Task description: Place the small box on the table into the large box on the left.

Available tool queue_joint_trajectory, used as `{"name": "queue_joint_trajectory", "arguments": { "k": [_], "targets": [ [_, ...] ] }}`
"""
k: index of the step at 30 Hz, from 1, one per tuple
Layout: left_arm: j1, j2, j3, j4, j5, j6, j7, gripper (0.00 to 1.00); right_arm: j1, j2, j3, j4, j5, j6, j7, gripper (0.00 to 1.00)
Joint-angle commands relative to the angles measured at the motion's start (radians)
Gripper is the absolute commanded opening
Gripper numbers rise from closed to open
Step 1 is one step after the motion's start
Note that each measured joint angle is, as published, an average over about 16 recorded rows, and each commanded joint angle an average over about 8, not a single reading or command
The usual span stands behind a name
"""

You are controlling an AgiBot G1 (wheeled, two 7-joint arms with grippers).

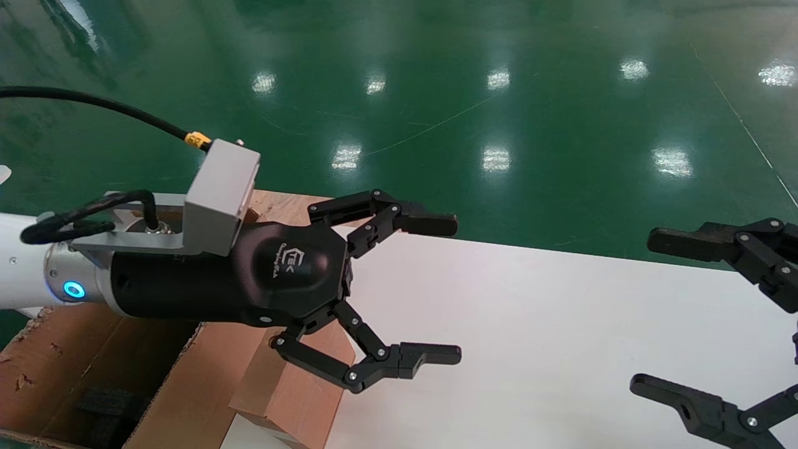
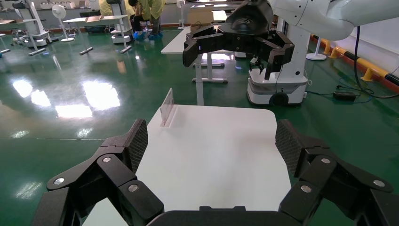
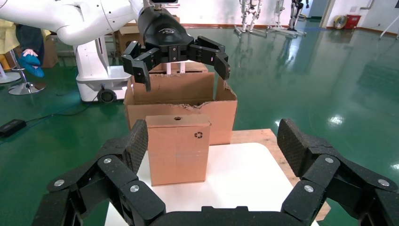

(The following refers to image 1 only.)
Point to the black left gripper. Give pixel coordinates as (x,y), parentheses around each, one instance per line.
(206,280)

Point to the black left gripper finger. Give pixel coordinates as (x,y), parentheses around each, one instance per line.
(430,354)
(430,223)

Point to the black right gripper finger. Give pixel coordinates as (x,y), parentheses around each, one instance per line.
(711,415)
(748,249)

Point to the small brown cardboard box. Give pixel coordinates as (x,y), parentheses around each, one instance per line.
(293,399)

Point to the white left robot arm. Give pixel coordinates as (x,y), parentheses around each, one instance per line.
(25,262)

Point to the large open cardboard box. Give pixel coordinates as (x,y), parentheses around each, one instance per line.
(187,399)

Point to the wooden plywood board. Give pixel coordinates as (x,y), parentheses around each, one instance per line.
(280,206)

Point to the black foam block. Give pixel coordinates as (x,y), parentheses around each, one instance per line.
(106,405)

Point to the white pipe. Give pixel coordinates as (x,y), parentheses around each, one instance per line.
(31,311)

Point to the white rounded plastic part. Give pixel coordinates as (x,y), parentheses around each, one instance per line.
(4,174)

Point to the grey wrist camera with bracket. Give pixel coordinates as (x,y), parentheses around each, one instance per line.
(218,187)

